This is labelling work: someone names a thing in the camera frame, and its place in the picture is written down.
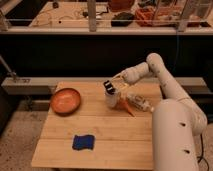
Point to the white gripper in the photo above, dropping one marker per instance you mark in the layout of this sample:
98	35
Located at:
117	82

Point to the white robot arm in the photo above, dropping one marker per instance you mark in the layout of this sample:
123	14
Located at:
175	120

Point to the blue eraser sponge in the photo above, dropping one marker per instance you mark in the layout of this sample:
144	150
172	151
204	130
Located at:
83	142

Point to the orange toy carrot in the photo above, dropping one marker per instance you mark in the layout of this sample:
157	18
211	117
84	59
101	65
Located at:
122	103

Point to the white plastic bottle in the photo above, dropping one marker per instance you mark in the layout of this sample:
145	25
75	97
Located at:
140	102

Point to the orange round bowl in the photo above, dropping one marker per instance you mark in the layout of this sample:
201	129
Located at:
65	101

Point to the wooden table board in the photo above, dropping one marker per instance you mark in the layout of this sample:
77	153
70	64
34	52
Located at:
122	141

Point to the black object on shelf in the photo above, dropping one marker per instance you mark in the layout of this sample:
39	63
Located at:
122	19

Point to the orange box on shelf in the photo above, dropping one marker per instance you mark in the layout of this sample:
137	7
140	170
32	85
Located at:
144	17

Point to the background workbench shelf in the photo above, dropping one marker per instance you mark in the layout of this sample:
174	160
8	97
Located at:
93	17

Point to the grey metal bench beam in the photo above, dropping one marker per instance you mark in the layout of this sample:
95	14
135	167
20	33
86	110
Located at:
41	85

